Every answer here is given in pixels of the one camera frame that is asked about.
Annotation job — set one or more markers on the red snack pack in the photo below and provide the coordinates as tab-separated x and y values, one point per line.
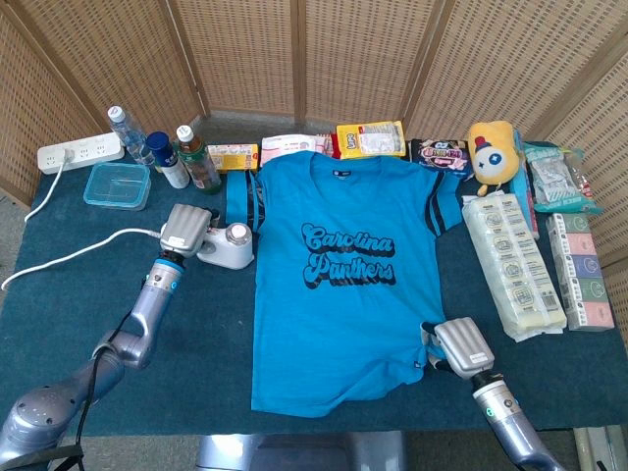
332	143

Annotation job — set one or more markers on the yellow snack box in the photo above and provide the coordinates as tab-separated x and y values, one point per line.
233	157

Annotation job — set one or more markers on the blue Carolina Panthers t-shirt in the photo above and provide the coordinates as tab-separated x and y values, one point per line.
343	319

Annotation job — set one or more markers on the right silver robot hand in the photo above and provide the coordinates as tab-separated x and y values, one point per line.
463	346

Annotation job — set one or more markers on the teal white wipes pack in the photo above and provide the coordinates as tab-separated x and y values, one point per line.
552	181

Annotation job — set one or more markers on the long white cotton pad pack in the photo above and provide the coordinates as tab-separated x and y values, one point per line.
512	265

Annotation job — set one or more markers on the bamboo folding screen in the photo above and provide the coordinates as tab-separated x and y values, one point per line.
245	49

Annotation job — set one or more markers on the multicolour tissue pack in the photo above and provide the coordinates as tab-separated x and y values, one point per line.
581	270

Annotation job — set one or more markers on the white handheld garment steamer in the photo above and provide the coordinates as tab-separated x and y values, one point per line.
230	252

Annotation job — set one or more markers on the yellow plush toy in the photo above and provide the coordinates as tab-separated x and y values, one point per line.
493	154

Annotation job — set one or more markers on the white bottle blue cap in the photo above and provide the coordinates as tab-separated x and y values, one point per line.
169	164

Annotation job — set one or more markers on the pink white tissue pack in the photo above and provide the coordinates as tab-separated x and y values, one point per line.
289	144

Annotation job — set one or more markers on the yellow snack bag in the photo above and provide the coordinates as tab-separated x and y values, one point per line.
373	140

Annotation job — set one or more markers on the white power strip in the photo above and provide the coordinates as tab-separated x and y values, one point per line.
88	149

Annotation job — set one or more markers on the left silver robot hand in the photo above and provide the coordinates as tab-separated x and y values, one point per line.
186	228

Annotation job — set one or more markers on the green label tea bottle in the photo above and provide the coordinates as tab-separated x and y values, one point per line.
198	162

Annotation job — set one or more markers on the clear bag red contents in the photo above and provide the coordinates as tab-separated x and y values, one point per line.
581	181

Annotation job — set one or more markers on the clear water bottle white cap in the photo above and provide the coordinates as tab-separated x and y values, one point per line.
130	135

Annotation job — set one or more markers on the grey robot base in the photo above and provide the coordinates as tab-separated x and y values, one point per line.
304	451

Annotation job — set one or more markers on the black pink pad pack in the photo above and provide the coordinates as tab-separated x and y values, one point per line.
441	154

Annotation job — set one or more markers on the dark teal table mat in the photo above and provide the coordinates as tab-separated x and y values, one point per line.
206	353

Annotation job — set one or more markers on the clear container blue lid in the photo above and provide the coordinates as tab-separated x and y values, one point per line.
117	186

